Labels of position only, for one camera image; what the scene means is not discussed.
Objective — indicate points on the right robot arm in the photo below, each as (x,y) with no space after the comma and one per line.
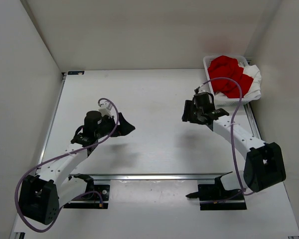
(264,165)

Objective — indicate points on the dark label sticker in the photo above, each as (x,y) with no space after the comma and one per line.
(75,72)

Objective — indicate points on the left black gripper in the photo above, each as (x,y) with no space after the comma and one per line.
(124,127)

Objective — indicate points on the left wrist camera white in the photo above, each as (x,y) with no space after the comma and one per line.
(105,109)

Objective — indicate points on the aluminium rail front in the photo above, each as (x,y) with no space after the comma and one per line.
(153,177)

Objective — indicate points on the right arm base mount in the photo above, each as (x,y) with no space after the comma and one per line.
(214,197)

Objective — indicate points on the white plastic basket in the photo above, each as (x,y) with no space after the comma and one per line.
(206,62)

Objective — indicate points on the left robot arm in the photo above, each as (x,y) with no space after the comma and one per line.
(43,195)

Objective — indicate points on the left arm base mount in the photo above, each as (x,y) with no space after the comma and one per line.
(96,195)

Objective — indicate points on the white t-shirt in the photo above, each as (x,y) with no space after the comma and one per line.
(254,92)

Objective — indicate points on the red t-shirt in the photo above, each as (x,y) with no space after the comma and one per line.
(224,67)

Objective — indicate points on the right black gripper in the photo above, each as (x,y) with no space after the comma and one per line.
(188,117)

